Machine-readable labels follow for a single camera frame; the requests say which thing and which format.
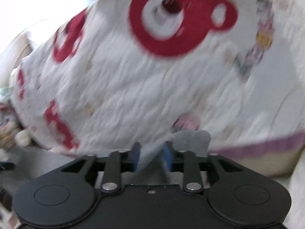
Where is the grey knit sweater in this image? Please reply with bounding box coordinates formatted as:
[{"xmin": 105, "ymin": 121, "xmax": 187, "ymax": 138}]
[{"xmin": 124, "ymin": 129, "xmax": 212, "ymax": 186}]

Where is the cream mattress side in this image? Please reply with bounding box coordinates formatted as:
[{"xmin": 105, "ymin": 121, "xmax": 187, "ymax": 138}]
[{"xmin": 232, "ymin": 147, "xmax": 304, "ymax": 177}]

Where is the white red bear quilt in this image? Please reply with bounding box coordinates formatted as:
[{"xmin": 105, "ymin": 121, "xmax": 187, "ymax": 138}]
[{"xmin": 11, "ymin": 0, "xmax": 304, "ymax": 155}]

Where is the colourful floral quilt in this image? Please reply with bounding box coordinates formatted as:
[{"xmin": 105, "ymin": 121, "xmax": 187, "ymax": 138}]
[{"xmin": 1, "ymin": 87, "xmax": 31, "ymax": 149}]

